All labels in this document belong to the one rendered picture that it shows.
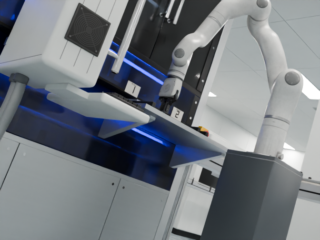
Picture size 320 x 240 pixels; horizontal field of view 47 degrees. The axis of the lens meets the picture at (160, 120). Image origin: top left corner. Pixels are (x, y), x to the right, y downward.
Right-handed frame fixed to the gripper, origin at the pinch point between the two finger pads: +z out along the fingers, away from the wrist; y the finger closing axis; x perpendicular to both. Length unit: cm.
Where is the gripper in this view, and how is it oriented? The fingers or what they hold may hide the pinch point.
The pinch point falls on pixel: (164, 108)
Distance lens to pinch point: 175.4
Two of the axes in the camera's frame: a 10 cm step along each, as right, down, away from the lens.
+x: 7.0, 3.7, 6.2
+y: 6.4, 0.7, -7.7
